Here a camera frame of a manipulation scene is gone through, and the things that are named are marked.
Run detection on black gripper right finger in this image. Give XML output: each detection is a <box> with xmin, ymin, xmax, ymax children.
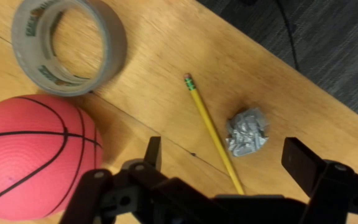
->
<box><xmin>281</xmin><ymin>136</ymin><xmax>327</xmax><ymax>197</ymax></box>

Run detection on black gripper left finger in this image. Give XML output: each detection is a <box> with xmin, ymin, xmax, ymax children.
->
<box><xmin>143</xmin><ymin>136</ymin><xmax>164</xmax><ymax>172</ymax></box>

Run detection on red toy basketball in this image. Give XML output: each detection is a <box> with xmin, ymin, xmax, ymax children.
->
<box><xmin>0</xmin><ymin>93</ymin><xmax>105</xmax><ymax>222</ymax></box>

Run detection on crumpled grey tape ball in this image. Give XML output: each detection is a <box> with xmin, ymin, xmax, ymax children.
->
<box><xmin>225</xmin><ymin>107</ymin><xmax>270</xmax><ymax>158</ymax></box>

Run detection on yellow pencil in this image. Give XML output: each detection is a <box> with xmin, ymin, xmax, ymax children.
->
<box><xmin>183</xmin><ymin>72</ymin><xmax>247</xmax><ymax>195</ymax></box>

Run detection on grey duct tape roll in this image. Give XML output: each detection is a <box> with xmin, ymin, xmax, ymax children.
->
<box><xmin>12</xmin><ymin>0</ymin><xmax>128</xmax><ymax>98</ymax></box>

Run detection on black floor cable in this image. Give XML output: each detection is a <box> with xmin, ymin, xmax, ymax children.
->
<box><xmin>273</xmin><ymin>0</ymin><xmax>301</xmax><ymax>72</ymax></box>

